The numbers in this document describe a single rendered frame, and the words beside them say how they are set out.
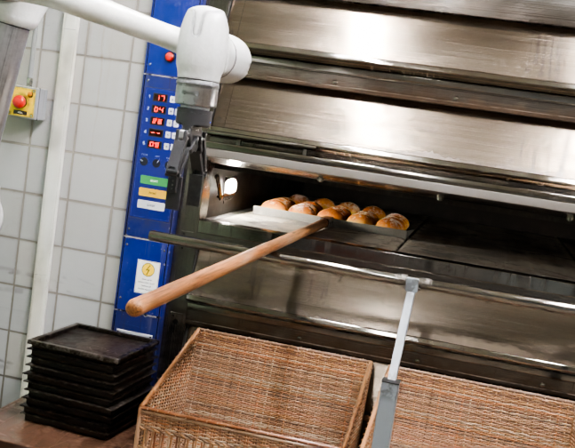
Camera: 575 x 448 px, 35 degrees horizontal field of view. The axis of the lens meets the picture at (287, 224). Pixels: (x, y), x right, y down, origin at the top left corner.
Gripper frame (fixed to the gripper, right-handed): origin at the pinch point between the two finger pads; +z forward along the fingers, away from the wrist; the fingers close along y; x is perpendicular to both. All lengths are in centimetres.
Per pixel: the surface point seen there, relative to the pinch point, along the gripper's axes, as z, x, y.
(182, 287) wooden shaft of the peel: 12.2, 12.0, 30.5
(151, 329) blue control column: 49, -32, -81
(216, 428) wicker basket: 60, 5, -35
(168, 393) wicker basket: 60, -16, -56
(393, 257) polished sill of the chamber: 15, 39, -84
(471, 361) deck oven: 42, 66, -84
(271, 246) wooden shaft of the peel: 11.5, 11.9, -38.2
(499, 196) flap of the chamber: -8, 66, -69
